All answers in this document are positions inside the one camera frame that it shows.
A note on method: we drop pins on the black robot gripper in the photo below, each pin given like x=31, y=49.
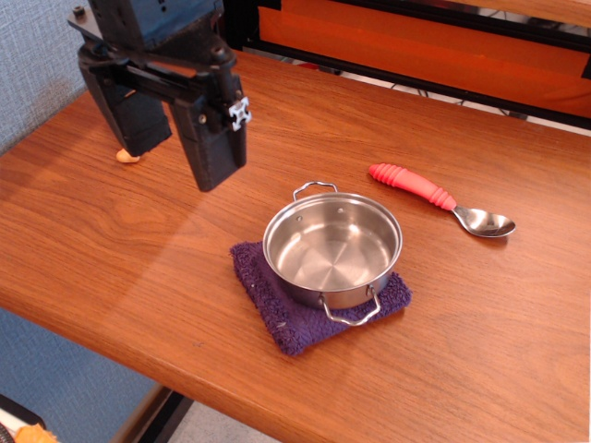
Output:
x=210, y=118

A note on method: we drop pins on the red handled metal spoon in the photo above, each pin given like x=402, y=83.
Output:
x=477, y=222

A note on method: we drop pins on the toy chicken drumstick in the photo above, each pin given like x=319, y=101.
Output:
x=124, y=157

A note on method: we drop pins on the stainless steel pot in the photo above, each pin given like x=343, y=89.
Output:
x=335, y=251

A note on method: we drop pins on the purple towel cloth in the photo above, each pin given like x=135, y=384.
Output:
x=294, y=326

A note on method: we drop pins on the orange object bottom corner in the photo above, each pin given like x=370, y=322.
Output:
x=34, y=434

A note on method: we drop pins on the orange panel black frame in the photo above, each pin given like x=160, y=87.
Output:
x=529, y=57

